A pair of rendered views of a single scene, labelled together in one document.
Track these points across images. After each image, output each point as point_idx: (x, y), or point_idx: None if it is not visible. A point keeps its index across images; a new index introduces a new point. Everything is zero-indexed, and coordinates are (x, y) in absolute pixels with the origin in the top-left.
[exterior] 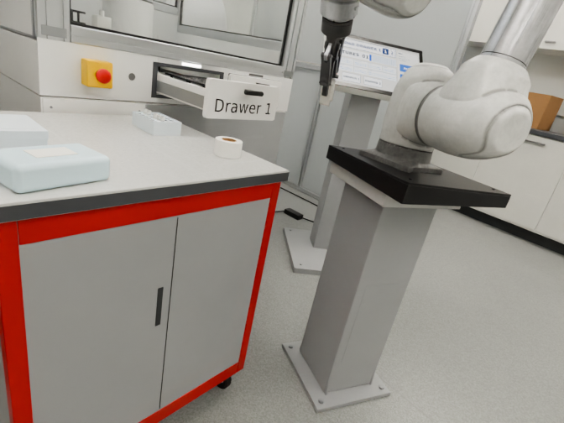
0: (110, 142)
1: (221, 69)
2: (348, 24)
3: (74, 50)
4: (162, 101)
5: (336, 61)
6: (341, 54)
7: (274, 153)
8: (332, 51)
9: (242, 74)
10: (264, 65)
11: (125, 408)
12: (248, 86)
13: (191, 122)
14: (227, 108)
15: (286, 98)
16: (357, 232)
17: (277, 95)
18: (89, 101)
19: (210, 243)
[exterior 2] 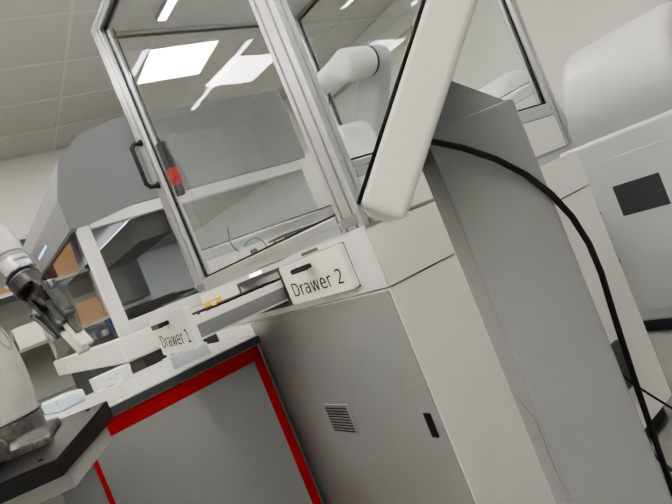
0: (138, 379)
1: (275, 264)
2: (10, 290)
3: (209, 295)
4: (256, 317)
5: (51, 310)
6: (52, 299)
7: (411, 372)
8: (34, 309)
9: (294, 259)
10: (309, 231)
11: None
12: (165, 316)
13: (284, 335)
14: (167, 343)
15: (372, 264)
16: None
17: (184, 317)
18: (228, 329)
19: None
